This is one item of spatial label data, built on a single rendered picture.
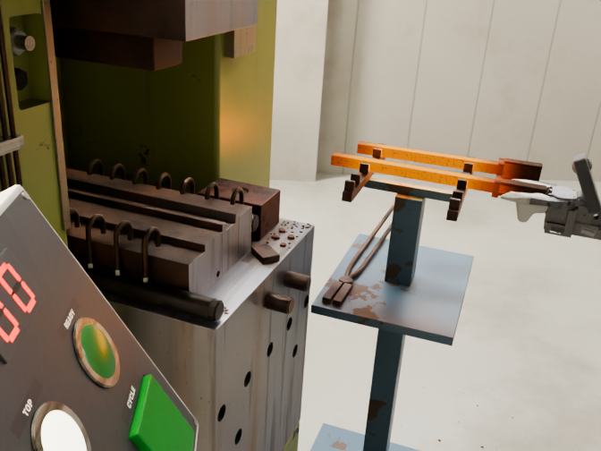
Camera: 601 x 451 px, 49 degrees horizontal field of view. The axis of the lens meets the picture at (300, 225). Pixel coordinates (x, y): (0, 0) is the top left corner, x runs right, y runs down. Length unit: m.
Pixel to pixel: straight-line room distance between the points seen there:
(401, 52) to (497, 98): 0.69
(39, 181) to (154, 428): 0.38
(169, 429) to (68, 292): 0.14
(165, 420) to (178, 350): 0.35
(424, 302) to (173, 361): 0.69
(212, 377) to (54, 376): 0.46
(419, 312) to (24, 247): 1.03
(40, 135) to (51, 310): 0.35
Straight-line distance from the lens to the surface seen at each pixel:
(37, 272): 0.51
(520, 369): 2.55
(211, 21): 0.84
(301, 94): 3.88
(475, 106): 4.28
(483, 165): 1.53
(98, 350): 0.53
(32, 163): 0.82
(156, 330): 0.92
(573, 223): 1.41
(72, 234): 0.99
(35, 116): 0.81
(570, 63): 4.44
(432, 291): 1.51
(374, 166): 1.44
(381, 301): 1.44
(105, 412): 0.52
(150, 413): 0.56
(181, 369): 0.93
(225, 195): 1.11
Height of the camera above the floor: 1.39
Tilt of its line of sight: 24 degrees down
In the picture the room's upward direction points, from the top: 4 degrees clockwise
